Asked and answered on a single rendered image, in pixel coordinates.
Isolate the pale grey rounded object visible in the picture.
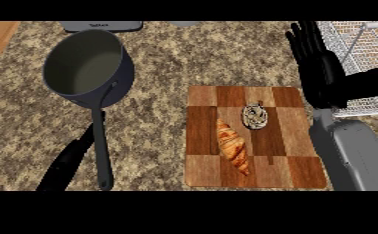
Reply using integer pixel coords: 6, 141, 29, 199
167, 20, 203, 27

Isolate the dark grey saucepan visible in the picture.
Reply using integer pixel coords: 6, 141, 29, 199
42, 29, 136, 191

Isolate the pale wooden board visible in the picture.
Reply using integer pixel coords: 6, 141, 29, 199
0, 20, 23, 56

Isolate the checkered wooden cutting board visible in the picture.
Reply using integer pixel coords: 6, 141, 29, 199
184, 84, 330, 190

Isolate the grey flat appliance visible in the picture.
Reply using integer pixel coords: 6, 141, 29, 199
58, 20, 145, 33

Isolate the white wire tiered basket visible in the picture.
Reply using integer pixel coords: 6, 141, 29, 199
315, 20, 378, 118

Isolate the golden croissant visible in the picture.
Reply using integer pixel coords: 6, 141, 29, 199
216, 117, 251, 177

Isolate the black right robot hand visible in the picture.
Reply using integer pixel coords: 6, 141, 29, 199
285, 20, 350, 110

